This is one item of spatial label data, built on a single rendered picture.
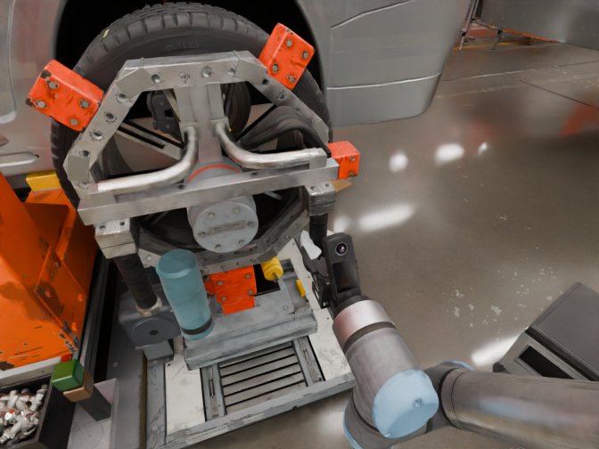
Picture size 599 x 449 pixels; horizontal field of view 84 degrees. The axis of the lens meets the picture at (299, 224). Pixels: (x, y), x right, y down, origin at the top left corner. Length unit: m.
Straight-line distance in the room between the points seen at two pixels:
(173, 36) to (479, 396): 0.78
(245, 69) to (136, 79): 0.19
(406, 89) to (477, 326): 1.05
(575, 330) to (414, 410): 0.99
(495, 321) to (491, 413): 1.24
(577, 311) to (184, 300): 1.25
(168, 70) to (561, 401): 0.72
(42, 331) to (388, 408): 0.75
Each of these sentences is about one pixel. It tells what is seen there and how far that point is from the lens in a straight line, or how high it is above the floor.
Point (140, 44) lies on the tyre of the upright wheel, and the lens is 0.76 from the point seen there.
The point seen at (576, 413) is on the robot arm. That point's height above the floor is 0.93.
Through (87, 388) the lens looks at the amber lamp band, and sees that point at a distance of 0.86.
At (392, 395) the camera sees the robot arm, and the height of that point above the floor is 0.85.
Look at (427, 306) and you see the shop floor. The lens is 1.69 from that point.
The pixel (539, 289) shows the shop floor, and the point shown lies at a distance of 2.02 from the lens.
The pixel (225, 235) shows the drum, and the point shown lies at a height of 0.83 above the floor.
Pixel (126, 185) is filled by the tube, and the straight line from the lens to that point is 0.56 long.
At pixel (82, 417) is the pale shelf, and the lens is 1.01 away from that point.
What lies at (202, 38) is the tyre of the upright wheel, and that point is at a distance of 0.76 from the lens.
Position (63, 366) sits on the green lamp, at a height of 0.66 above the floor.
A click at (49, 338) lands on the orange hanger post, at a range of 0.98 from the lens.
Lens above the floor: 1.28
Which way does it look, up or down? 40 degrees down
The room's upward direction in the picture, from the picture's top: straight up
